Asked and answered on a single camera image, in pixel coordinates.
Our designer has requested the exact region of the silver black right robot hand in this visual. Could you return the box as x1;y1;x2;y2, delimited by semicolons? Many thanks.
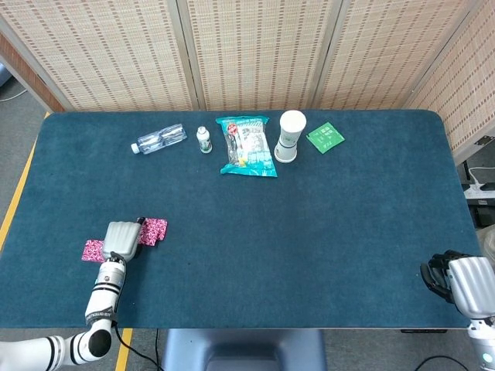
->
419;250;495;320

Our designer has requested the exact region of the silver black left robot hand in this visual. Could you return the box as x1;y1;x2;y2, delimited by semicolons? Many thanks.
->
101;216;147;262

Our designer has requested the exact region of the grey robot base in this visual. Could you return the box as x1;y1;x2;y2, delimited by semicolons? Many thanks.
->
159;328;328;371

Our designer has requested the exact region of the white power strip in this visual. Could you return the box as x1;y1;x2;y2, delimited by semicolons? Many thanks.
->
463;181;495;200

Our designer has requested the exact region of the clear plastic water bottle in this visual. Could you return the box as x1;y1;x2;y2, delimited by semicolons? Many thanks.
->
130;123;189;155

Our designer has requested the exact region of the small white drink bottle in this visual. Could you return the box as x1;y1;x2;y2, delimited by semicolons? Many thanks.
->
196;126;213;154

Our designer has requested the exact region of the dark blue table mat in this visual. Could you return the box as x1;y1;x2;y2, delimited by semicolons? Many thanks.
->
0;109;489;330

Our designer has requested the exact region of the teal snack bag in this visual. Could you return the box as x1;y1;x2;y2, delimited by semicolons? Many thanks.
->
215;115;278;179

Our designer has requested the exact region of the woven bamboo screen panel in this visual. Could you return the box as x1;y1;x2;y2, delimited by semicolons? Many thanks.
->
0;0;199;113
311;0;480;111
176;0;344;112
404;0;495;163

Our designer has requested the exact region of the white paper cup stack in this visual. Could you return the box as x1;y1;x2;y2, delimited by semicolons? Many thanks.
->
274;110;308;164

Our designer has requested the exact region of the green square packet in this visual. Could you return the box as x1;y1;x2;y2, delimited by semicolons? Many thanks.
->
306;121;346;155

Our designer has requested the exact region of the black floor cable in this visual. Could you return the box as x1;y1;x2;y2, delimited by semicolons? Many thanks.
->
415;355;469;371

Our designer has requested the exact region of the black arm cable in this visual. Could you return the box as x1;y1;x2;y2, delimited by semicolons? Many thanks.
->
110;319;162;371

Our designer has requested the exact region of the white power cable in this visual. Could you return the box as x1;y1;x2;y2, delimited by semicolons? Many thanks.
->
468;165;495;186

